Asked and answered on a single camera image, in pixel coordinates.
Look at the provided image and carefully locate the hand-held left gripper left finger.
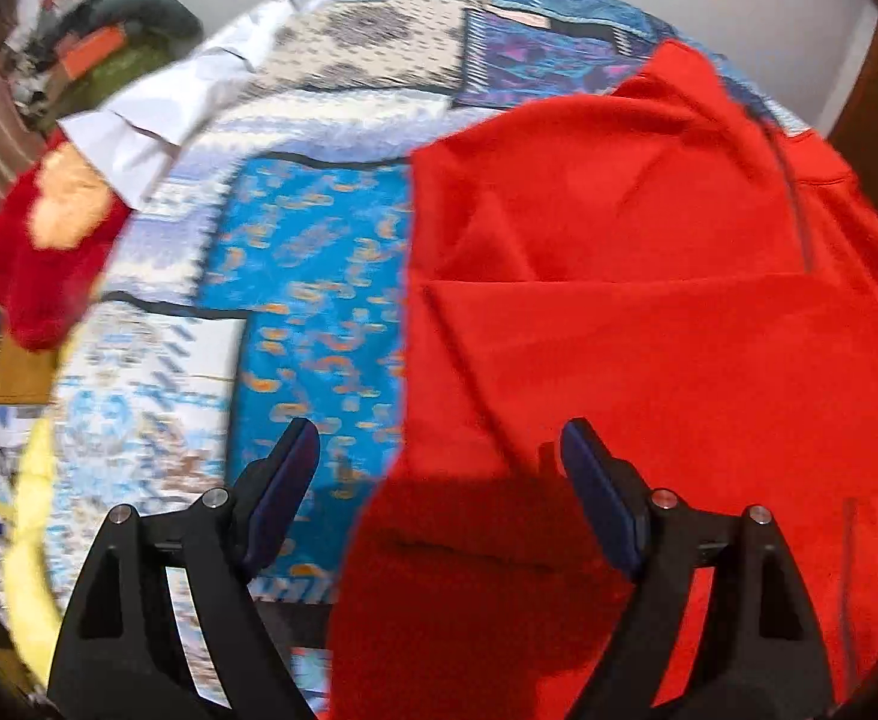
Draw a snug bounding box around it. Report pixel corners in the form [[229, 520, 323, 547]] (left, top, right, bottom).
[[47, 417, 321, 720]]

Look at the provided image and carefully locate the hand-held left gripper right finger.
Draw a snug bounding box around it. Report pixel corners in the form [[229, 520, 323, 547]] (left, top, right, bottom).
[[560, 418, 837, 720]]

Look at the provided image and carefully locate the red garment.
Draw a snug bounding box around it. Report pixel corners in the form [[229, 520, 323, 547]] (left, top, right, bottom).
[[326, 41, 878, 720]]

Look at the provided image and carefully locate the pile of printed clothes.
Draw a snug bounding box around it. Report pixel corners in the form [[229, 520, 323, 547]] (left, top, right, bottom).
[[0, 0, 114, 102]]

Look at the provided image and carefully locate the blue patchwork blanket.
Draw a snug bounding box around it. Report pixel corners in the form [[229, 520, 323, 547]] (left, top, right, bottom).
[[0, 0, 807, 720]]

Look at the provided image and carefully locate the yellow bed sheet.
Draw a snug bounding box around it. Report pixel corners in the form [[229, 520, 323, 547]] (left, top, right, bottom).
[[0, 330, 80, 691]]

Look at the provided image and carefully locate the red and orange plush blanket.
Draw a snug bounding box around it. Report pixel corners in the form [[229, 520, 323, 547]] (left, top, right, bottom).
[[0, 131, 133, 352]]

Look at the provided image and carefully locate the white cloth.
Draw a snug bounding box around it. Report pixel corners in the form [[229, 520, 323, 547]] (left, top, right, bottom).
[[58, 0, 320, 209]]

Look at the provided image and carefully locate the olive green cloth bundle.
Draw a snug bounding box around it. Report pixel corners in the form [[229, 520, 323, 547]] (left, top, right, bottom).
[[49, 30, 185, 136]]

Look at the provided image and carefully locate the wooden door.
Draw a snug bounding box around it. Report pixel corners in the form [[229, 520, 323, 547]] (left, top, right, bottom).
[[829, 15, 878, 256]]

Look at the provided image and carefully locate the orange box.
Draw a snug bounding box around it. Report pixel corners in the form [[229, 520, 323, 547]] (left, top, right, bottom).
[[60, 26, 127, 80]]

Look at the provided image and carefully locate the dark green cloth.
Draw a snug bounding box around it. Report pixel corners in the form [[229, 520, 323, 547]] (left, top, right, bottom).
[[90, 0, 204, 50]]

